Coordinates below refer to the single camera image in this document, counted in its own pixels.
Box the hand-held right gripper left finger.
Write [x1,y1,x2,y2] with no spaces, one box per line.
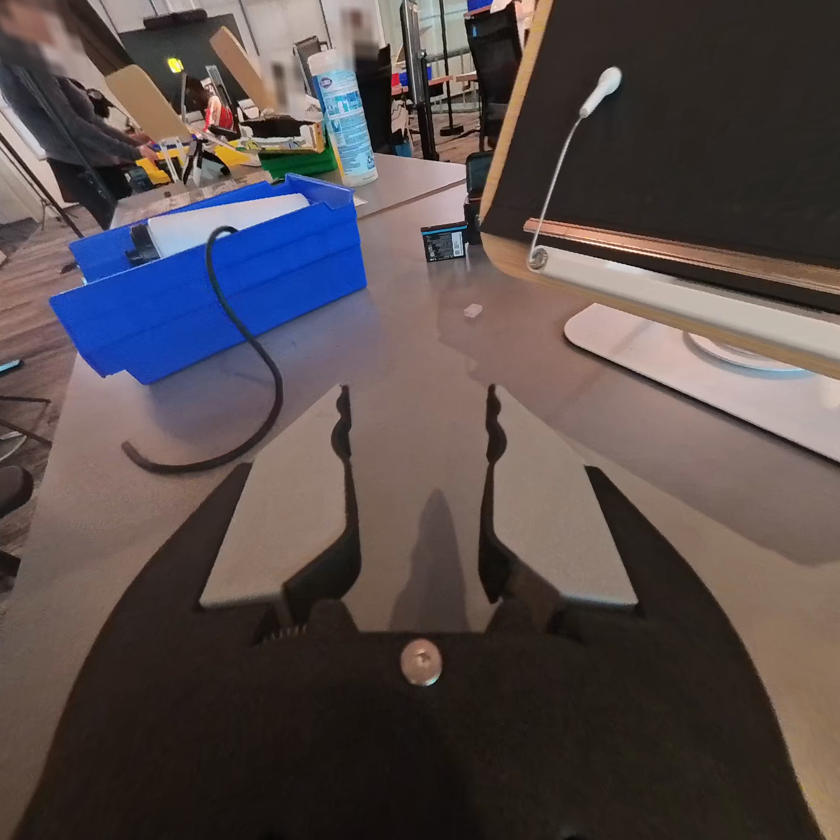
[199,385,363,624]

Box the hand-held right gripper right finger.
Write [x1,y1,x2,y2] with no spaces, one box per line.
[478,383,640,624]

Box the black cable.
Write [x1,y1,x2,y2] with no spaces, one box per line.
[121,225,285,475]

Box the blue plastic bin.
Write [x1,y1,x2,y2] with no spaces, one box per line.
[49,172,368,386]

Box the idle grey black gripper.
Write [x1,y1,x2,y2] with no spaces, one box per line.
[182,139,232,185]

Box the small black battery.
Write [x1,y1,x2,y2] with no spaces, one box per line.
[420,222,469,263]

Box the green plastic bin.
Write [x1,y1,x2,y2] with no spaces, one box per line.
[259,121,339,181]

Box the yellow plastic bin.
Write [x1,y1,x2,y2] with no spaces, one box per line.
[134,141,260,191]

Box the white blue wipes canister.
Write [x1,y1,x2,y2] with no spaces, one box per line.
[308,49,379,188]

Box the black floor lamp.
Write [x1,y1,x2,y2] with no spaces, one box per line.
[436,0,481,139]

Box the tan padded panel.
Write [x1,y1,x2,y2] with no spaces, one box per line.
[105,64,191,142]
[210,26,277,111]

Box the black panel stand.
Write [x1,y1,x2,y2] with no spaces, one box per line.
[399,0,442,161]

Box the black office chair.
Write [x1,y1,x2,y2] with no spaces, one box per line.
[465,3,524,152]

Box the black camera case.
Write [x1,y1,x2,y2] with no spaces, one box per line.
[463,151,494,245]

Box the white cord with plug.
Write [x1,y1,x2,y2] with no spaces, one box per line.
[527,66,623,271]

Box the black wall screen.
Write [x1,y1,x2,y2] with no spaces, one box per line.
[118,13,247,89]

